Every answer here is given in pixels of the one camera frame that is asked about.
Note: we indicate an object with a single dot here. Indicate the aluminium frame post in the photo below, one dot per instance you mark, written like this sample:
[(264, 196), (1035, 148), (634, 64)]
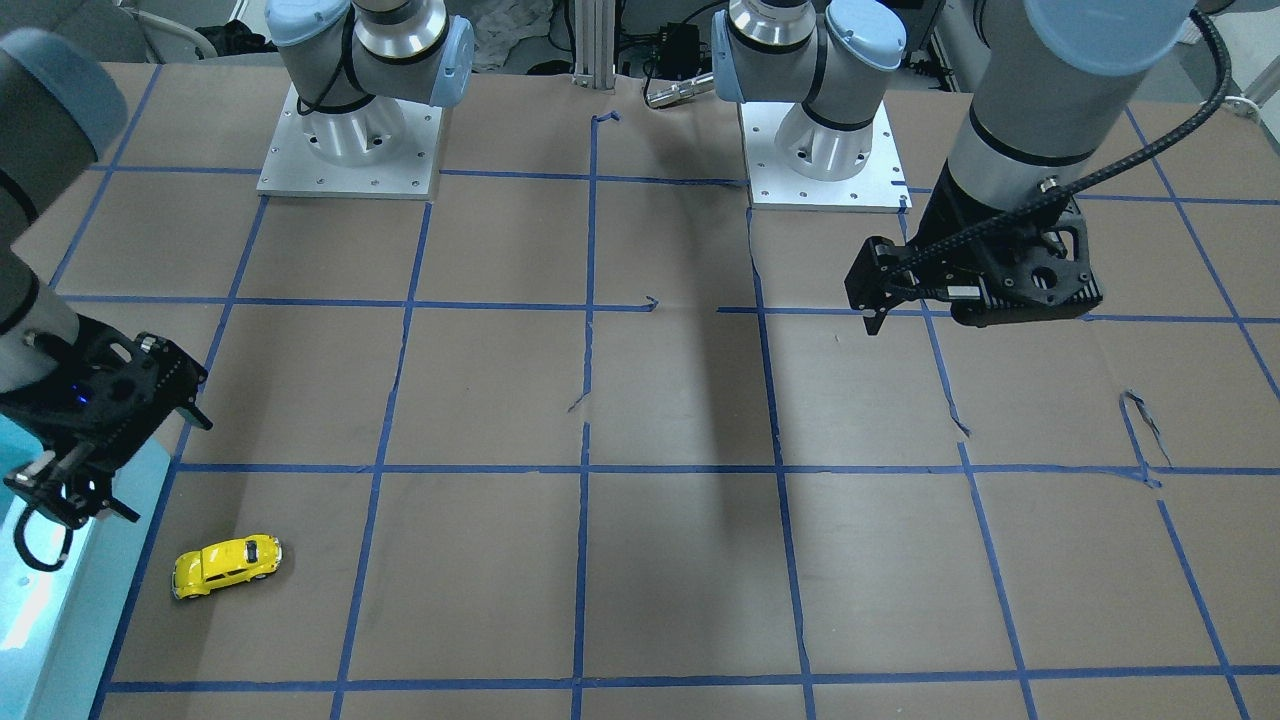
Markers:
[(594, 26)]

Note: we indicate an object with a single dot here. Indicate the light blue plastic bin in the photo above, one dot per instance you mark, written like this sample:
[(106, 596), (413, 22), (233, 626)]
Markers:
[(57, 629)]

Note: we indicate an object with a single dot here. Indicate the yellow toy beetle car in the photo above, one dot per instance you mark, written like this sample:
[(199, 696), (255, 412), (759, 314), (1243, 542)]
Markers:
[(229, 562)]

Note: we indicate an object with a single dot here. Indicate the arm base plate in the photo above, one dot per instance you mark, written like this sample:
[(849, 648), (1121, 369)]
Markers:
[(796, 165), (387, 150)]

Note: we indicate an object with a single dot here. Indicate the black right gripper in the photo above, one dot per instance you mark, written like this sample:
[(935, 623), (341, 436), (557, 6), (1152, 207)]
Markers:
[(48, 414)]

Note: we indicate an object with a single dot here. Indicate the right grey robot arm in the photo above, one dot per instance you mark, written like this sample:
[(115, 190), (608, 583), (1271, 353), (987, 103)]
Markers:
[(62, 111)]

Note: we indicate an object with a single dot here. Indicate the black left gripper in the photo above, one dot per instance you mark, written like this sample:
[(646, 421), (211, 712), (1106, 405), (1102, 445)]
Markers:
[(946, 229)]

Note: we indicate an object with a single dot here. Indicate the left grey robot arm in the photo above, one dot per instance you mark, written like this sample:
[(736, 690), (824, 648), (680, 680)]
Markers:
[(1059, 75)]

